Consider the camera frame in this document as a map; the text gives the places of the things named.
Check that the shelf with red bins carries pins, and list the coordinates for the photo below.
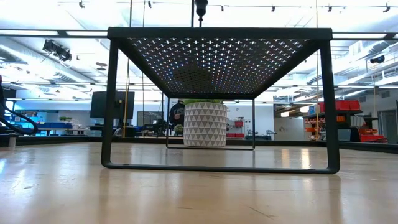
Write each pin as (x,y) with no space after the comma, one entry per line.
(345,105)

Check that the black perforated metal rack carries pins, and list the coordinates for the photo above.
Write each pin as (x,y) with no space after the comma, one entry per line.
(217,32)

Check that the person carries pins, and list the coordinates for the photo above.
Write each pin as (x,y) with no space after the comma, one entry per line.
(177,115)

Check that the tall black candlestick holder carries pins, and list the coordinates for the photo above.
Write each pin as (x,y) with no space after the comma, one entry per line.
(201,6)

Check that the succulent in white patterned pot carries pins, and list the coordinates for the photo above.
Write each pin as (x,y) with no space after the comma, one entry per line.
(205,124)

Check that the black ceiling spotlight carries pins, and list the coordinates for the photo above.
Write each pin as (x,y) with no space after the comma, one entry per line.
(57,50)

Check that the black metal table frame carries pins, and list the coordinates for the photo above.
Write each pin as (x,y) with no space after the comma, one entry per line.
(62,140)

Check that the black monitor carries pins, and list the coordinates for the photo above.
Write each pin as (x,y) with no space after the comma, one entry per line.
(102,104)

